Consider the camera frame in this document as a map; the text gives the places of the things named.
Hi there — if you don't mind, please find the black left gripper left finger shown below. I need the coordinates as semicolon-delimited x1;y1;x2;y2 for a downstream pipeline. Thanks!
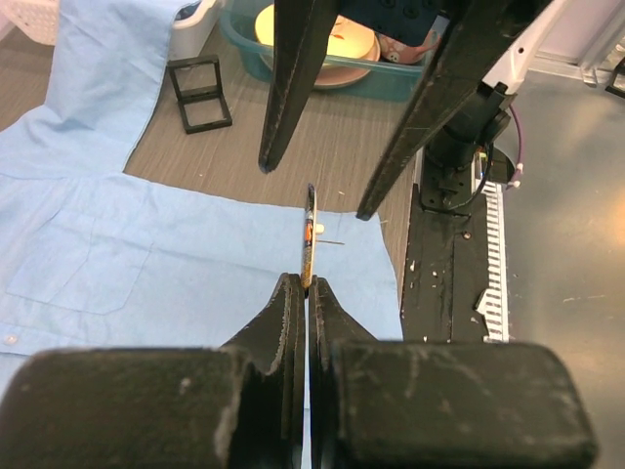
1;274;306;468

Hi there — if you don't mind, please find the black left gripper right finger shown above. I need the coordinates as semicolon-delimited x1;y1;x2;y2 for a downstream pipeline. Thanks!
309;277;599;468

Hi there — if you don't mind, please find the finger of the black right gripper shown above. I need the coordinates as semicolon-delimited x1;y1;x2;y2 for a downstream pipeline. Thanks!
259;0;340;173
356;0;550;220

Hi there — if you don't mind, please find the round colourful brooch pin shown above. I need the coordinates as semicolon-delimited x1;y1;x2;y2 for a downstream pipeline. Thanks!
300;183;325;295

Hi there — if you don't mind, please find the light blue button shirt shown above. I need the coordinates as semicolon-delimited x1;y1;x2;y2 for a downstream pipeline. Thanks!
0;0;404;469

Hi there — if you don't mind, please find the black brooch box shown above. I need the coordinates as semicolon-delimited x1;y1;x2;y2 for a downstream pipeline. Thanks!
166;55;233;135

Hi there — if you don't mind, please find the cream bird pattern plate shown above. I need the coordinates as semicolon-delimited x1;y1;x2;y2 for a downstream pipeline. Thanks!
254;4;380;61

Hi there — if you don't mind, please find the pink plate under cream plate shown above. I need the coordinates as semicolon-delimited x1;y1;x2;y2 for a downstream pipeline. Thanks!
258;33;382;90

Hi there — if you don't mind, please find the pink ceramic mug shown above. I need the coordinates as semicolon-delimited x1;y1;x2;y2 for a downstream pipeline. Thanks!
377;30;439;64

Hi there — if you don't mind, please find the teal plastic tray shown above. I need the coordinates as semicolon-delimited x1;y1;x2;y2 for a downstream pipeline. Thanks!
219;1;434;103

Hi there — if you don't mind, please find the white plastic mesh basket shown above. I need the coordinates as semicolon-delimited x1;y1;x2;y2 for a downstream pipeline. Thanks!
1;0;60;46

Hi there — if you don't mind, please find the aluminium frame rail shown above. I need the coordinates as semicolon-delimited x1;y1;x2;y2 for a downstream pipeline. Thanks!
529;0;624;87

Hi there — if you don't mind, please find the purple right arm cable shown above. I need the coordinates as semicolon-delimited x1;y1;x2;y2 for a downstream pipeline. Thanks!
505;105;529;192

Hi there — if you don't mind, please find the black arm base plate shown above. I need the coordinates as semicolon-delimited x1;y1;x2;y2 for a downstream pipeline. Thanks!
400;157;489;343

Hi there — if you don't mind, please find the white slotted cable duct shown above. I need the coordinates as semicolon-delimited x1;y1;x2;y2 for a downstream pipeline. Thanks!
475;183;510;342

